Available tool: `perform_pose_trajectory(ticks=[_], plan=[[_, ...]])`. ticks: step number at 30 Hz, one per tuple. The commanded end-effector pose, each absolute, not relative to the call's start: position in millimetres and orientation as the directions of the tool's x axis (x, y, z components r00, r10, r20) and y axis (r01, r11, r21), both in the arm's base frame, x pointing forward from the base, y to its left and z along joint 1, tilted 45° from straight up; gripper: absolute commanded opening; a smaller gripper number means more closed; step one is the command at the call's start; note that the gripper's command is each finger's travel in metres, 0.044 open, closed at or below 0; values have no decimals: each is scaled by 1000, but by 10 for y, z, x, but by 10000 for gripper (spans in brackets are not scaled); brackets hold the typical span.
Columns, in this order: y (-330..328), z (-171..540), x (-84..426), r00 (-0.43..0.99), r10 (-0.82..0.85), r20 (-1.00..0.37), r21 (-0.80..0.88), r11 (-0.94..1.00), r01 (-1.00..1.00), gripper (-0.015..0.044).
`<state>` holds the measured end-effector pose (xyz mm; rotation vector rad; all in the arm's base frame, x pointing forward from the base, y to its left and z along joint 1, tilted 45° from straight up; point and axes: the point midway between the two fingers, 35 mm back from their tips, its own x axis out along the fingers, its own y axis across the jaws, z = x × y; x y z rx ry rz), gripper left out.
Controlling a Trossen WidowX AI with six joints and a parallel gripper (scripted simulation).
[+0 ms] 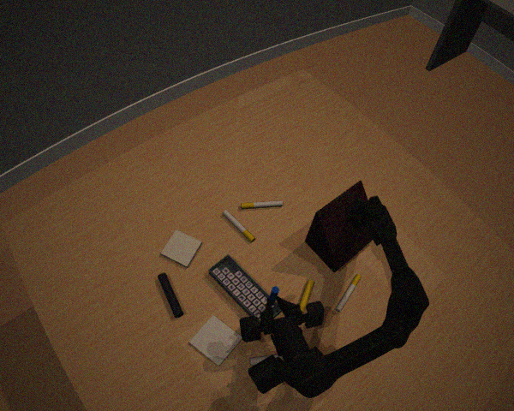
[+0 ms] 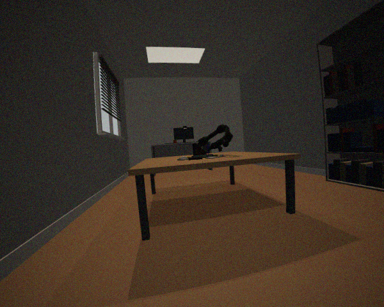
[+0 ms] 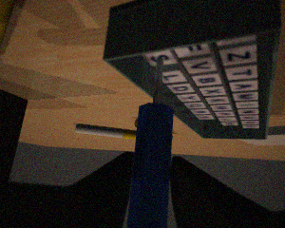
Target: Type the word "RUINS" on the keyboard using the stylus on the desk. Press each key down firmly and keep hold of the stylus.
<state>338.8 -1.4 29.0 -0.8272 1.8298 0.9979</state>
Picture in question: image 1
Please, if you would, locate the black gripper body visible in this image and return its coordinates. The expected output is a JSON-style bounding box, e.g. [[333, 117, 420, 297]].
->
[[240, 301, 325, 348]]

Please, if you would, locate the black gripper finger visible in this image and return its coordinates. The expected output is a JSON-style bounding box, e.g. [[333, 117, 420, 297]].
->
[[276, 296, 300, 316], [260, 298, 273, 323]]

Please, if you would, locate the keyboard with white letter keys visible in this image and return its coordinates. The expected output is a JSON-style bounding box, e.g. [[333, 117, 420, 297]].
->
[[208, 253, 282, 321]]

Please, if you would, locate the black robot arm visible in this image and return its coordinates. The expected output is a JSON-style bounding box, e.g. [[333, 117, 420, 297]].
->
[[248, 196, 429, 398]]

